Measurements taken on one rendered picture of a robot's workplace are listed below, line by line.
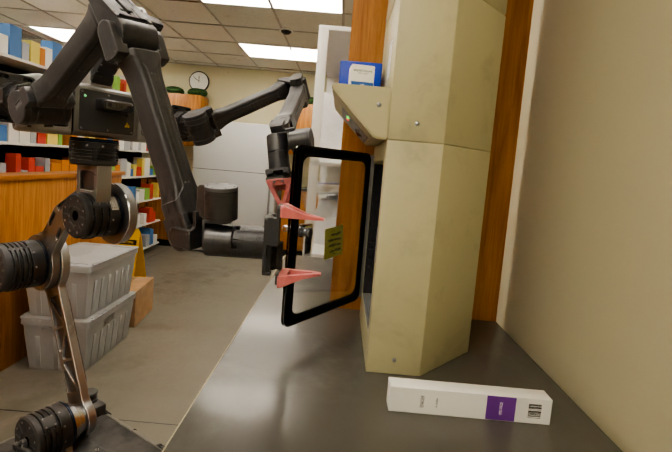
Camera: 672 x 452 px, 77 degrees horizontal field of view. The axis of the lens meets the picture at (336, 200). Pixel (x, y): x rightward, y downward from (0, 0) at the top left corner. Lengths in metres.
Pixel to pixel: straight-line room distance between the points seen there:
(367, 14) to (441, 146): 0.54
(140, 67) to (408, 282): 0.64
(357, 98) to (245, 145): 5.06
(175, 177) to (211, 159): 5.17
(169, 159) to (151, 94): 0.12
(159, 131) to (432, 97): 0.51
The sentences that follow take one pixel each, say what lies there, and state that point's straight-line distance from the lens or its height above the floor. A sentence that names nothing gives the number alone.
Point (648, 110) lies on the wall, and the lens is 0.91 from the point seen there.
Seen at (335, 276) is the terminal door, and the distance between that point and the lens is 1.07.
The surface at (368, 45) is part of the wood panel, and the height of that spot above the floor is 1.69.
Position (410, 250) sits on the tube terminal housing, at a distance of 0.86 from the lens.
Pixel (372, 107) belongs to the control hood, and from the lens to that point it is 0.84.
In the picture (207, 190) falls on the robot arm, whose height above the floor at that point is 1.29.
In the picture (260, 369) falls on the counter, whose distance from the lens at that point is 0.91.
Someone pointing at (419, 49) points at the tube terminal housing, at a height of 1.58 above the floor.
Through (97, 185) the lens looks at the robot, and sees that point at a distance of 1.47.
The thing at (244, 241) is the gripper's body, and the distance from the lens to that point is 0.74.
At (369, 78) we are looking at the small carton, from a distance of 0.95.
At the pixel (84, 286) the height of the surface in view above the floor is 0.53.
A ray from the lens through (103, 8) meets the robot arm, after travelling 0.94.
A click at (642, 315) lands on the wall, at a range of 0.88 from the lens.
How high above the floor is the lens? 1.36
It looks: 5 degrees down
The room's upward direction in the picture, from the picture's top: 5 degrees clockwise
